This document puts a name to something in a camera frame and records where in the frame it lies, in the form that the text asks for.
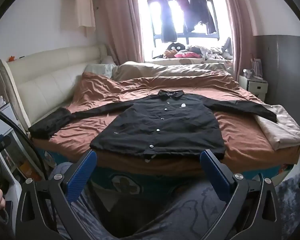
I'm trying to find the black button-up jacket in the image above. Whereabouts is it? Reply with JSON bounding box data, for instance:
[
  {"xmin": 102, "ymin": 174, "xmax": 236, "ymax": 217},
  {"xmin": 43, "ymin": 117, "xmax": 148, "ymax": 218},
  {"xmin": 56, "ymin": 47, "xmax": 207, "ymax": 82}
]
[{"xmin": 28, "ymin": 89, "xmax": 278, "ymax": 163}]

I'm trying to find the pale green pillow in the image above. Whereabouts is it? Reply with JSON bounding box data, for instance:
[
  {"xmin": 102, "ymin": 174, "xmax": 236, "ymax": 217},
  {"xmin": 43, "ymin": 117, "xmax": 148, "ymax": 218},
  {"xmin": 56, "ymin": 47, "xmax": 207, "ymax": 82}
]
[{"xmin": 85, "ymin": 56, "xmax": 117, "ymax": 78}]

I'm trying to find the maroon hanging garment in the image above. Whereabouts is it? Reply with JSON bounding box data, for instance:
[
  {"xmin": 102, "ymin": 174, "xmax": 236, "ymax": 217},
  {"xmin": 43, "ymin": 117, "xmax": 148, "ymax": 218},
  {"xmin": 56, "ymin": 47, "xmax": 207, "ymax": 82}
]
[{"xmin": 177, "ymin": 0, "xmax": 190, "ymax": 33}]

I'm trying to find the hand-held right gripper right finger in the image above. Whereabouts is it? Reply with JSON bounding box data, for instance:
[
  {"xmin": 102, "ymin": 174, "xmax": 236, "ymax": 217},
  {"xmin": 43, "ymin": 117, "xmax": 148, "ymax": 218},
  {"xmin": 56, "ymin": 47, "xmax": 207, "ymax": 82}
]
[{"xmin": 199, "ymin": 149, "xmax": 288, "ymax": 240}]

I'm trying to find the black plush toy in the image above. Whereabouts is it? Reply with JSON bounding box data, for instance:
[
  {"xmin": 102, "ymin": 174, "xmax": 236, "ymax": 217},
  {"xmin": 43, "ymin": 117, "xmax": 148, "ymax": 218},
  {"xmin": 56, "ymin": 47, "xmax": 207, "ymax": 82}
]
[{"xmin": 165, "ymin": 42, "xmax": 185, "ymax": 53}]

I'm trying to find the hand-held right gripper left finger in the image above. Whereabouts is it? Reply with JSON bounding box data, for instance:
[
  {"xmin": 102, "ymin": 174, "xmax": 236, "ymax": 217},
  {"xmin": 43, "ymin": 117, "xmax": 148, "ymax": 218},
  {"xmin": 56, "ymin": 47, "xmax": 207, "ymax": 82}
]
[{"xmin": 15, "ymin": 149, "xmax": 108, "ymax": 240}]

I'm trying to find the dark hanging long garment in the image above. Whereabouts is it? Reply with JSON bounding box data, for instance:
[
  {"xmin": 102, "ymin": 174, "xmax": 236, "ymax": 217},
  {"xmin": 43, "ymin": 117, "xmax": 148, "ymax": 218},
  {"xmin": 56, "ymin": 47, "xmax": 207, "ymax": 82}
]
[{"xmin": 158, "ymin": 0, "xmax": 178, "ymax": 43}]

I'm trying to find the brown bed blanket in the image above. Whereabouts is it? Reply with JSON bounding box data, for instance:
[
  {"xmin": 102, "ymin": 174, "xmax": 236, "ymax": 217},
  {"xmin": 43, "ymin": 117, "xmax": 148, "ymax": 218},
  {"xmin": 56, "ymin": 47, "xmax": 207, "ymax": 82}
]
[{"xmin": 31, "ymin": 70, "xmax": 294, "ymax": 178}]

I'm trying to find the teal printed bed sheet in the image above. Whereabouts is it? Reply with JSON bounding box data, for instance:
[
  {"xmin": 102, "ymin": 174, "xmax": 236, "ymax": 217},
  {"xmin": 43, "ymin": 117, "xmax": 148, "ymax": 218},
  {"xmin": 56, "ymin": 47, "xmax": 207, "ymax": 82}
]
[{"xmin": 37, "ymin": 147, "xmax": 300, "ymax": 198}]

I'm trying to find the black cable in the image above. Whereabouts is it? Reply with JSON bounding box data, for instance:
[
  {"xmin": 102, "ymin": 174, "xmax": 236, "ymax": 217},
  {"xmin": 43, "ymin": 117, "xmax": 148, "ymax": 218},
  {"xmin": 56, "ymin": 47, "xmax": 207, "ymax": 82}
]
[{"xmin": 0, "ymin": 106, "xmax": 45, "ymax": 180}]

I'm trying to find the pink plush cushion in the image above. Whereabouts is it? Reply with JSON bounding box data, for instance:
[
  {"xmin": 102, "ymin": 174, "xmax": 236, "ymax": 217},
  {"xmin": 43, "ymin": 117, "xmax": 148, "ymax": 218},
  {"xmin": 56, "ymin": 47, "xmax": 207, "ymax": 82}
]
[{"xmin": 174, "ymin": 51, "xmax": 199, "ymax": 58}]

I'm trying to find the cream hanging cloth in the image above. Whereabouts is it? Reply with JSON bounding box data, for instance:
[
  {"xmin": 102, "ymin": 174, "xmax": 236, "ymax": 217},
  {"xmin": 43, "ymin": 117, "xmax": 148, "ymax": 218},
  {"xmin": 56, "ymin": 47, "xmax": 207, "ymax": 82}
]
[{"xmin": 75, "ymin": 0, "xmax": 96, "ymax": 37}]

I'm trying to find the beige duvet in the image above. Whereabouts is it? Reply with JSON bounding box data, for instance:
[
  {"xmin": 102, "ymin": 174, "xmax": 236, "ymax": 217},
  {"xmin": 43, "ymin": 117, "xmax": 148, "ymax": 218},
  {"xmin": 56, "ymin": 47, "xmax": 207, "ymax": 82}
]
[{"xmin": 112, "ymin": 60, "xmax": 233, "ymax": 82}]

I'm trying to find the white nightstand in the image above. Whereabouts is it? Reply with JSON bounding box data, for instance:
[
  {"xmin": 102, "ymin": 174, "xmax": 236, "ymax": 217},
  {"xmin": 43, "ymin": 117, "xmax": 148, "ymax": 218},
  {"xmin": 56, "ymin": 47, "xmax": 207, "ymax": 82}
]
[{"xmin": 239, "ymin": 74, "xmax": 268, "ymax": 97}]

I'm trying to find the dark hanging wide garment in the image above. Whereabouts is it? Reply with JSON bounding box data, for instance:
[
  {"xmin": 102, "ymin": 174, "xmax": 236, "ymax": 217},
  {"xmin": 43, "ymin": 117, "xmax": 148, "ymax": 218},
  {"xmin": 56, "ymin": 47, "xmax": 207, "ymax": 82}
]
[{"xmin": 187, "ymin": 0, "xmax": 219, "ymax": 34}]

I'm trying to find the white folded blanket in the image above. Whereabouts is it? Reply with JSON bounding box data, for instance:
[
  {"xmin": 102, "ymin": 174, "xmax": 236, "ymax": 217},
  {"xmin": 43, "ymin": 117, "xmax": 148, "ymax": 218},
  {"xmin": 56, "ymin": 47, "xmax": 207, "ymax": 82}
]
[{"xmin": 255, "ymin": 104, "xmax": 300, "ymax": 152}]

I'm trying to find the cream padded headboard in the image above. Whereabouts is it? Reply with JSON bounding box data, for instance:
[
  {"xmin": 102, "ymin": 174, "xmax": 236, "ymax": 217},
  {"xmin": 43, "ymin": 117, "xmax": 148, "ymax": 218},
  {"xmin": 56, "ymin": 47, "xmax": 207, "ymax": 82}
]
[{"xmin": 0, "ymin": 44, "xmax": 108, "ymax": 130}]

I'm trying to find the pink curtain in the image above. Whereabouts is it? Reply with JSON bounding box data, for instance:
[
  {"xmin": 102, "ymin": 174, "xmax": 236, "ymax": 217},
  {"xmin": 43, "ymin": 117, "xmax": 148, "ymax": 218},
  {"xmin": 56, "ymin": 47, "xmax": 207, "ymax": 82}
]
[
  {"xmin": 90, "ymin": 0, "xmax": 144, "ymax": 64},
  {"xmin": 220, "ymin": 0, "xmax": 255, "ymax": 80}
]

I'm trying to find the grey fluffy rug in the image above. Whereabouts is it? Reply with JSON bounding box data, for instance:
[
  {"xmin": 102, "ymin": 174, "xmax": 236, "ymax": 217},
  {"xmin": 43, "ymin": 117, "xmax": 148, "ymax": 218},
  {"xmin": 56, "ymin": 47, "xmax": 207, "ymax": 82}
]
[{"xmin": 272, "ymin": 170, "xmax": 300, "ymax": 240}]

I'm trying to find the pile of clothes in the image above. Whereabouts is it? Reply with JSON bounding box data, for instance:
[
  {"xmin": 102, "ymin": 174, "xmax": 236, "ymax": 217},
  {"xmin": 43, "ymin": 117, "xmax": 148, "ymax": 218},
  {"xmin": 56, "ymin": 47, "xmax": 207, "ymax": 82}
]
[{"xmin": 187, "ymin": 37, "xmax": 233, "ymax": 60}]

